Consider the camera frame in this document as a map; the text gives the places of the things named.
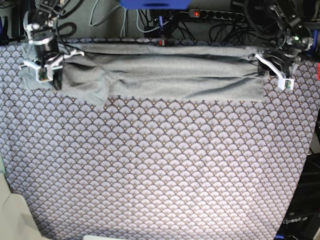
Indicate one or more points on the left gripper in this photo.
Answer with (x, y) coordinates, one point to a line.
(285, 60)

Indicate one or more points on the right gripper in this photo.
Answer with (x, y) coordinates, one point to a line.
(46, 49)

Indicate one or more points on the grey T-shirt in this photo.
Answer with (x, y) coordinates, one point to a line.
(211, 73)

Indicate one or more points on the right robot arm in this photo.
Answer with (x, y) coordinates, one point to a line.
(40, 25)

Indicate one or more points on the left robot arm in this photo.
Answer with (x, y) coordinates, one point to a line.
(286, 36)

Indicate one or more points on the red black table clamp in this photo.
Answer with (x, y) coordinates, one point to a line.
(161, 25)

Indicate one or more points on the patterned fan-print tablecloth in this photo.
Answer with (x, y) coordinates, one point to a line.
(139, 168)

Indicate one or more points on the black OpenArm box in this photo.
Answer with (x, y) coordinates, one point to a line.
(302, 219)

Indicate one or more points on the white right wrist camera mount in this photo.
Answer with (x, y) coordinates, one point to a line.
(44, 72)

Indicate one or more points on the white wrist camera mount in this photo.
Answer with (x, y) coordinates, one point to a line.
(44, 72)
(283, 82)

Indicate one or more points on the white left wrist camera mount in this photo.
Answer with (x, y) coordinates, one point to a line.
(283, 82)

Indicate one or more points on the black power strip red switch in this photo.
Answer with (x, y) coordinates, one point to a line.
(216, 15)

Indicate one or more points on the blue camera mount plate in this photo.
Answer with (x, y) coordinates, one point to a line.
(155, 4)

